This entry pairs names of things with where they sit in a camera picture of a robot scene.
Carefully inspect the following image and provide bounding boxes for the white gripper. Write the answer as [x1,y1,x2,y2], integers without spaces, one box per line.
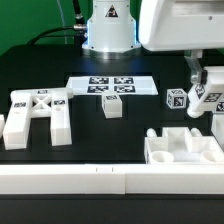
[139,0,224,84]

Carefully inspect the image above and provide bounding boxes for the white chair seat part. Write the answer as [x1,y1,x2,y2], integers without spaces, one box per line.
[144,127,224,165]

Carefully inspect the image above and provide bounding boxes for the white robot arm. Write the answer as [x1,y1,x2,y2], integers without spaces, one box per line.
[83,0,224,84]

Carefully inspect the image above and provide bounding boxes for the white tagged small block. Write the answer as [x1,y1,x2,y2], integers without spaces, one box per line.
[166,88,187,109]

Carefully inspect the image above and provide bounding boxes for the white part left edge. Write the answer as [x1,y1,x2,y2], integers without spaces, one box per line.
[0,114,5,136]

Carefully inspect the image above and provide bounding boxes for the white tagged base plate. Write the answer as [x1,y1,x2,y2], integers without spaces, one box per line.
[66,76,158,95]

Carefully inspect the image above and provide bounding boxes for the black cables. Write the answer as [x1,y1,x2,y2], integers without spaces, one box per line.
[27,0,88,46]

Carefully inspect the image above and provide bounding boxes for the white chair back frame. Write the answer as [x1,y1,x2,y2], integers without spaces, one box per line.
[3,88,73,150]

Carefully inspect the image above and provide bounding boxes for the white front rail barrier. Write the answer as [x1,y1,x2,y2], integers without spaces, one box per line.
[0,165,224,194]

